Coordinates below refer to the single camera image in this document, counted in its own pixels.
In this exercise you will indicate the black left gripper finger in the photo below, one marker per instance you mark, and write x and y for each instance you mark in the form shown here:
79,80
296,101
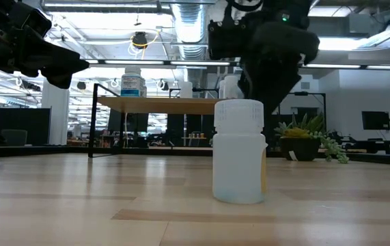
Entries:
58,80
58,59

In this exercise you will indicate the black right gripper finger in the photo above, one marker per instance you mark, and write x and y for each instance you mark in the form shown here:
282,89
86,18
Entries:
273,83

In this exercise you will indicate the translucent white bottle yellow label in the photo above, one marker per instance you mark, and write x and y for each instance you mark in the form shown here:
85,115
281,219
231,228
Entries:
238,153

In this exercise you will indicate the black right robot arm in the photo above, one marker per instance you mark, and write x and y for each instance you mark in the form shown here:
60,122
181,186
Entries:
293,8

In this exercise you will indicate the wooden shelf board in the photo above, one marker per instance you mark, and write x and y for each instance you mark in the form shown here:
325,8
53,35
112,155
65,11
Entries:
160,106

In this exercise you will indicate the dark office partition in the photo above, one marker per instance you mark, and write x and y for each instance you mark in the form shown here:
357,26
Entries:
37,119

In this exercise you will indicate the green succulent plant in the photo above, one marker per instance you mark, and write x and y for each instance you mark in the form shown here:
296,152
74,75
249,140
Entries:
297,132

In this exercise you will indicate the grey office chair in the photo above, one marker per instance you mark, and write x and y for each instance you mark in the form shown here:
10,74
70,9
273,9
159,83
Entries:
14,136

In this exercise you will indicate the black plant pot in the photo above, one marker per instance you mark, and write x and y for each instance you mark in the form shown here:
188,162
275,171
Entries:
300,150

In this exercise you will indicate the overhead bar with light strips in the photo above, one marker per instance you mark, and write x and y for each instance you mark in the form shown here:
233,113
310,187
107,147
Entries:
198,63

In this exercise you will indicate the black computer monitor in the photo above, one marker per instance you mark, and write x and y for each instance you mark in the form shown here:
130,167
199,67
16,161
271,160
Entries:
375,120

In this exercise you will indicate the black metal gantry frame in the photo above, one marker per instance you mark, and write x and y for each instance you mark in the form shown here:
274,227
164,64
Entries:
312,93
205,89

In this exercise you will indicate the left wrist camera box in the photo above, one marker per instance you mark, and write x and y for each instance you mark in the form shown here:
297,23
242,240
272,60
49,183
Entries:
34,22

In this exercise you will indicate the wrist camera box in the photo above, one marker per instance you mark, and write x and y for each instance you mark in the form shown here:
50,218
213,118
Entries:
227,39
34,22

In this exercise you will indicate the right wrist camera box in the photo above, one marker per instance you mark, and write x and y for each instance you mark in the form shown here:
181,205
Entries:
227,39

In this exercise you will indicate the silver ribbed ventilation duct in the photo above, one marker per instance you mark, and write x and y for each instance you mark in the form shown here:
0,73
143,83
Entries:
189,34

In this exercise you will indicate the black metal rig frame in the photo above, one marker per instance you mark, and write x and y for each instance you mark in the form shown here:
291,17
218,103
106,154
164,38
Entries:
386,160

